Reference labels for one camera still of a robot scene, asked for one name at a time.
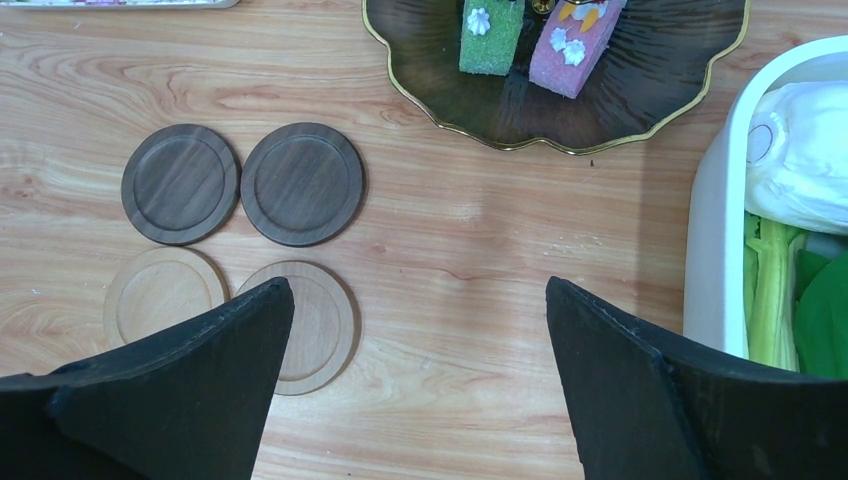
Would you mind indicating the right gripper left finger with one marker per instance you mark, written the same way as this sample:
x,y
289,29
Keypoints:
x,y
188,402

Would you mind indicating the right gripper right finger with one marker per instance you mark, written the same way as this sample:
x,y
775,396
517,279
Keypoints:
x,y
647,403

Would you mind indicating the light wooden coaster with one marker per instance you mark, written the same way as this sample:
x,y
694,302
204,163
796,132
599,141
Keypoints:
x,y
158,289
325,330

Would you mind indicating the dark round wooden coaster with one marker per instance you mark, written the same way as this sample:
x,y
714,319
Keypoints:
x,y
181,184

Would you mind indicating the three-tier dark cake stand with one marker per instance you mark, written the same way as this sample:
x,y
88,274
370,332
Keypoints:
x,y
656,67

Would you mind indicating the pink strawberry cake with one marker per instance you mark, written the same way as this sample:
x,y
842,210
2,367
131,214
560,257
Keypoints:
x,y
571,43

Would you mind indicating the green cake with panda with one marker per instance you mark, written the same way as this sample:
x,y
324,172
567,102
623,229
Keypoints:
x,y
490,31

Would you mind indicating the floral rectangular tray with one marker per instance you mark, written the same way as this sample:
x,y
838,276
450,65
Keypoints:
x,y
119,4

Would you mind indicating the white oval vegetable basin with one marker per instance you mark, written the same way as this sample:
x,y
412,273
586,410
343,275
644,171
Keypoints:
x,y
713,292

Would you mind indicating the green bok choy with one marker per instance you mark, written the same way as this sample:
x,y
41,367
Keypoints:
x,y
820,317

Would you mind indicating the pale green celery stalk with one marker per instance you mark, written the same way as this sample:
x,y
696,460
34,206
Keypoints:
x,y
769,290

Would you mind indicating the napa cabbage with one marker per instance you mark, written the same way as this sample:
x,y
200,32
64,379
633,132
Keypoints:
x,y
796,161

